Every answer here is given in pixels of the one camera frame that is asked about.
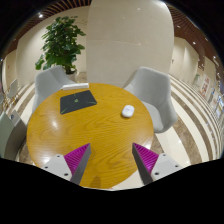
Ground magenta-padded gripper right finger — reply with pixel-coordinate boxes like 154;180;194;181
131;142;184;186

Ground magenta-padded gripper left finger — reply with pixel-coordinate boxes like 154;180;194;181
40;142;92;186

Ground white cartoon-print computer mouse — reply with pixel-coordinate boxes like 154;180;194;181
121;104;136;119

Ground black mouse pad green streaks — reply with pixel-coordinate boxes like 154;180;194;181
59;89;98;115

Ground grey-green chair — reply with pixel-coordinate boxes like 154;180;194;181
0;109;28;161

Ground light grey shell chair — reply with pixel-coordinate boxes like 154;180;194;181
31;65;77;114
123;66;179;134

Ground white power strip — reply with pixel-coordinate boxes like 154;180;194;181
61;82;90;91

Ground distant white chair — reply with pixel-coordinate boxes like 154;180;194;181
6;78;20;101

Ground white plant pot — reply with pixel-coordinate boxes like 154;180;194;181
65;68;79;83

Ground large green potted plant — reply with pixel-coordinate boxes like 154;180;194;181
34;15;87;75

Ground red-white wall poster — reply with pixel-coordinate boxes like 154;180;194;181
199;75;212;98

